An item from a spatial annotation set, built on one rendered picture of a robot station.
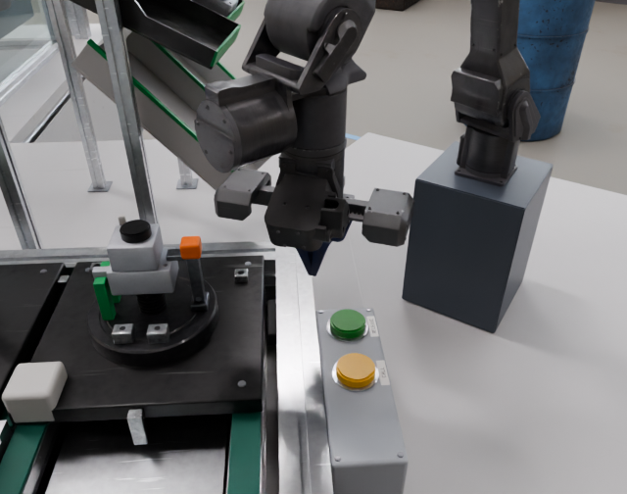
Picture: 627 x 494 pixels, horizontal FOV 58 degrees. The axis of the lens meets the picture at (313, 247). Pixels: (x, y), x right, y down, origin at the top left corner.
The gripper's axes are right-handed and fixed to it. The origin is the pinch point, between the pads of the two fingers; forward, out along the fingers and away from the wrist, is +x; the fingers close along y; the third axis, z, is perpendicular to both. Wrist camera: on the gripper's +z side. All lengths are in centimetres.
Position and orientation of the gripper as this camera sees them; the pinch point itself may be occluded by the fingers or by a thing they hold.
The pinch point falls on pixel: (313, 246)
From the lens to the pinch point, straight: 58.0
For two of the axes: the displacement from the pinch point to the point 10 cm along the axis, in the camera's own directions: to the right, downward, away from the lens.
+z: -2.8, 5.6, -7.8
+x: 0.0, 8.1, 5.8
